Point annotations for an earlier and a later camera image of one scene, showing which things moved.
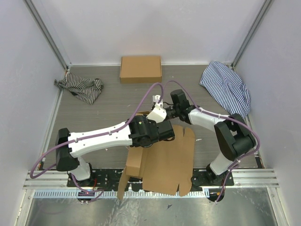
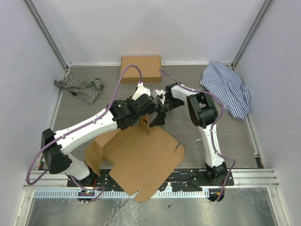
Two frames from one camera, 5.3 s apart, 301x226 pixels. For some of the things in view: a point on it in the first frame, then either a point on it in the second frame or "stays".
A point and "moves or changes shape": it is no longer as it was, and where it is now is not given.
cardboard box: [164, 166] moves or changes shape
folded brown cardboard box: [137, 69] stays
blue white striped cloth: [226, 85] stays
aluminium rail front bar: [53, 178] stays
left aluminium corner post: [33, 10] stays
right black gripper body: [173, 112] → [170, 104]
